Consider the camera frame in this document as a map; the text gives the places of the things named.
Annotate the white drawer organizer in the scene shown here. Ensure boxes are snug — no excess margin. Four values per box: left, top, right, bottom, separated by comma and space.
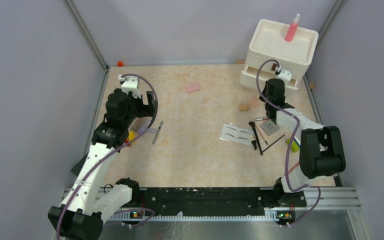
239, 19, 319, 90

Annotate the pink spray bottle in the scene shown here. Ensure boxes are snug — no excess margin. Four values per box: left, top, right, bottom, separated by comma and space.
284, 13, 301, 42

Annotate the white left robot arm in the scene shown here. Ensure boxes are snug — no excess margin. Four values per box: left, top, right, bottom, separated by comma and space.
48, 88, 158, 240

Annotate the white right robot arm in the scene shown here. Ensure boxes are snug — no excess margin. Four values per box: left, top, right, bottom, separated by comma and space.
260, 78, 346, 206

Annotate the round peach makeup puff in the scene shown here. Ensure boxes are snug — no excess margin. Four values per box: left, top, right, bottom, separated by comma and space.
248, 96, 262, 107

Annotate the tan makeup sponge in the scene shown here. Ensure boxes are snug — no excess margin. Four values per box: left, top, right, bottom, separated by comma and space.
237, 102, 250, 112

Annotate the black makeup brush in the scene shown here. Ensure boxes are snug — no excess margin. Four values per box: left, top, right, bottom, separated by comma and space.
248, 121, 263, 156

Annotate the clear purple plastic bag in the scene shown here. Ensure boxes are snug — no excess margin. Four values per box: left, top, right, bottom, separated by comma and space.
129, 117, 157, 134

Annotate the red yellow toy block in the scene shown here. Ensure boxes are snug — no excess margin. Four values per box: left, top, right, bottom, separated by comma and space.
124, 130, 137, 144

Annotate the grey eyeshadow palette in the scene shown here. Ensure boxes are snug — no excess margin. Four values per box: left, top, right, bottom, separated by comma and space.
259, 120, 280, 136

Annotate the thin black eyeliner brush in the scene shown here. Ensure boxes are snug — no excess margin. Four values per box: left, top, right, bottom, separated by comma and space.
262, 134, 285, 153

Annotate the pink rectangular sponge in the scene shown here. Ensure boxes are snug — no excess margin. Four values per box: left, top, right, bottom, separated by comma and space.
184, 82, 201, 94

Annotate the eyebrow stencil sheet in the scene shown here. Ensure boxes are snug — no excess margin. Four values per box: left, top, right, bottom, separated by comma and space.
219, 123, 255, 146

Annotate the coral pink pencil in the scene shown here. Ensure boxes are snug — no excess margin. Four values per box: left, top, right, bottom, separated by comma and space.
288, 162, 300, 174

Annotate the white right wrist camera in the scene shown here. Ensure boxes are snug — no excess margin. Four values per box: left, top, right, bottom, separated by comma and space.
275, 66, 292, 85

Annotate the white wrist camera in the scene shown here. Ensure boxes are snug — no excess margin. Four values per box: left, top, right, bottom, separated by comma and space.
118, 74, 142, 99
275, 66, 292, 85

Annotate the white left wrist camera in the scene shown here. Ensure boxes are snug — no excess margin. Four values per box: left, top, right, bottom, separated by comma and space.
118, 74, 142, 99

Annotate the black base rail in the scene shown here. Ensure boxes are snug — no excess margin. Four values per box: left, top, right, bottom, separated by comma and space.
135, 187, 279, 218

